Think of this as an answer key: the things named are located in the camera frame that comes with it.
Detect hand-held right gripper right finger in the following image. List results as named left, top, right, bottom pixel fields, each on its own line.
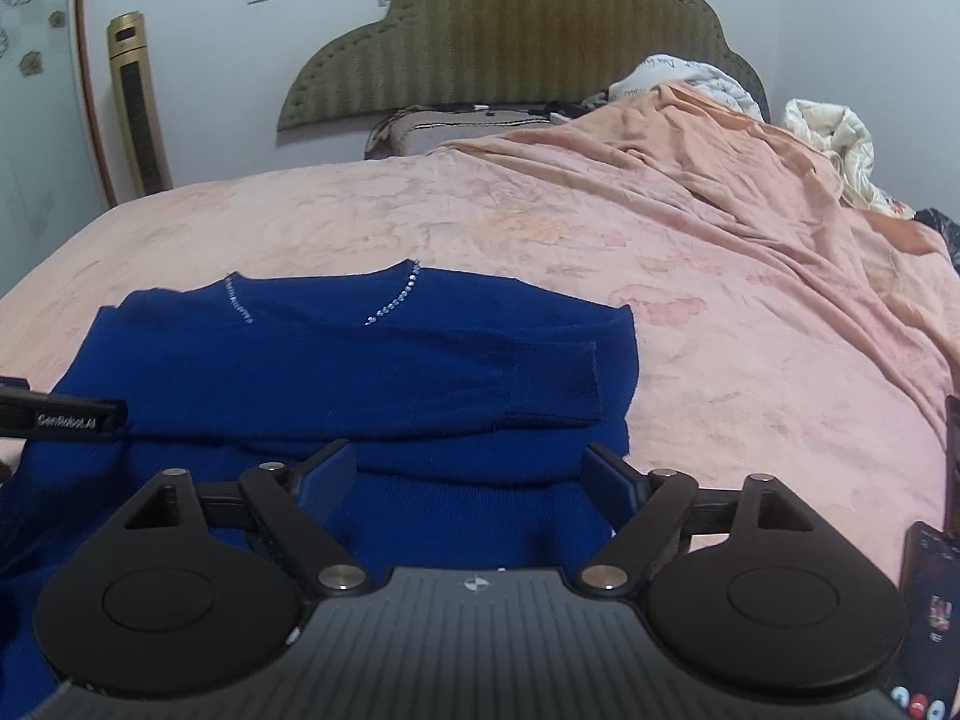
left=577, top=441, right=826, bottom=601

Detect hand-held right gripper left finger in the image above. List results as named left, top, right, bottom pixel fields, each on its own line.
left=120, top=439, right=370, bottom=601

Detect blue sweater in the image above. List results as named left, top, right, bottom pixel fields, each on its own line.
left=0, top=259, right=638, bottom=713

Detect pink bed sheet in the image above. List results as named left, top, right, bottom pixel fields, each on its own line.
left=0, top=82, right=960, bottom=601

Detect flower decal wardrobe door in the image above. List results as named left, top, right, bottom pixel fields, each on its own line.
left=0, top=0, right=117, bottom=293

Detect gold tower air conditioner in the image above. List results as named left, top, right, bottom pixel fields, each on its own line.
left=106, top=11, right=175, bottom=200

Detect black smartphone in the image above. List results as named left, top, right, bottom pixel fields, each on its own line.
left=883, top=521, right=960, bottom=720

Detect grey brown pillow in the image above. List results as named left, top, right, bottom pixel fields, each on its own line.
left=364, top=106, right=571, bottom=161

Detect dark cloth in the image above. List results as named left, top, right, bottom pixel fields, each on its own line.
left=911, top=208, right=960, bottom=275

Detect cream quilt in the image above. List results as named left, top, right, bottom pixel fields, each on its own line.
left=782, top=99, right=912, bottom=218

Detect olive padded headboard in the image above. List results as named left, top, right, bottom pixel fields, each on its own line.
left=277, top=0, right=770, bottom=132

